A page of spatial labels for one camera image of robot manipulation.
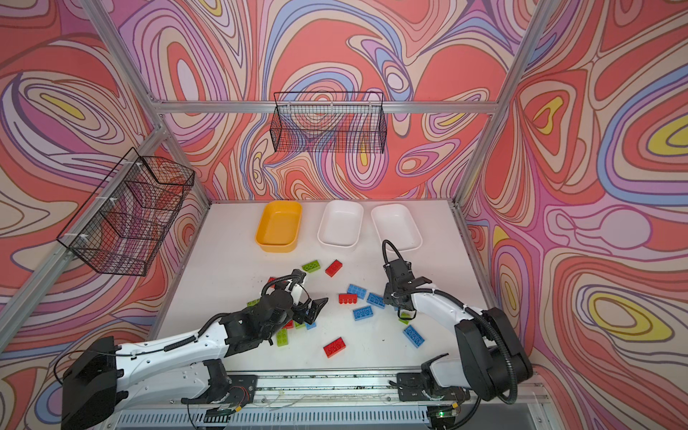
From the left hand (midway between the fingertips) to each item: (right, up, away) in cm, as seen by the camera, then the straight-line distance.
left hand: (314, 291), depth 79 cm
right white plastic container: (+31, +21, +32) cm, 49 cm away
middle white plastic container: (+7, +20, +28) cm, 35 cm away
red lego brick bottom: (+6, -18, +1) cm, 19 cm away
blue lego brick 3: (+15, -9, +7) cm, 19 cm away
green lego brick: (-22, -6, +10) cm, 25 cm away
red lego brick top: (+5, +4, +19) cm, 20 cm away
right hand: (+27, -7, +11) cm, 30 cm away
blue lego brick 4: (+30, -15, +3) cm, 34 cm away
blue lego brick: (+13, -2, +12) cm, 18 cm away
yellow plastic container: (-18, +20, +28) cm, 39 cm away
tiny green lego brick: (+28, -11, +5) cm, 31 cm away
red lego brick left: (-18, 0, +16) cm, 24 cm away
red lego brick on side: (+10, -5, +10) cm, 15 cm away
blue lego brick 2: (+20, -6, +10) cm, 23 cm away
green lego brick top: (-3, +4, +18) cm, 18 cm away
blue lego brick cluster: (-2, -13, +6) cm, 14 cm away
